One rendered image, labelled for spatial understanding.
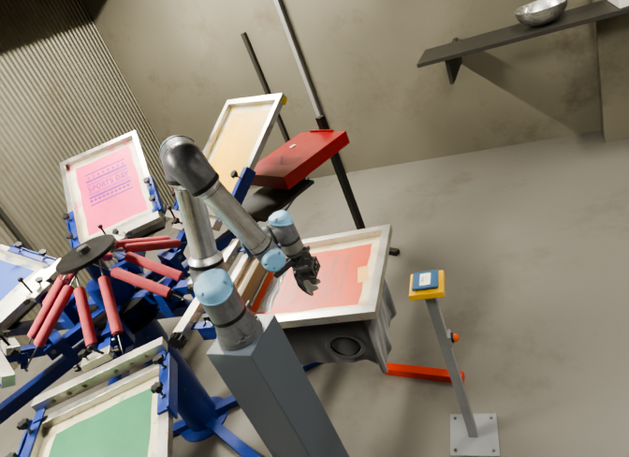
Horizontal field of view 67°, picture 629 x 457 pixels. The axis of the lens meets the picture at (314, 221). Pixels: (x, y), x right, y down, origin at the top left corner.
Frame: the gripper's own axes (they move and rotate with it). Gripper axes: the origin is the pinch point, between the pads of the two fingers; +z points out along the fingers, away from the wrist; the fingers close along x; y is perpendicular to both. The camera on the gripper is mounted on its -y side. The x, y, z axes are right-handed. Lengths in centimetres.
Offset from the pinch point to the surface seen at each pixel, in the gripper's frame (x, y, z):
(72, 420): -42, -99, 13
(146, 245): 44, -102, -11
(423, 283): 12.7, 39.3, 13.2
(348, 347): 5.5, 2.2, 36.0
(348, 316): -2.1, 12.0, 11.8
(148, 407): -38, -63, 14
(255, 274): 25.2, -35.7, 5.4
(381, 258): 29.7, 21.3, 11.0
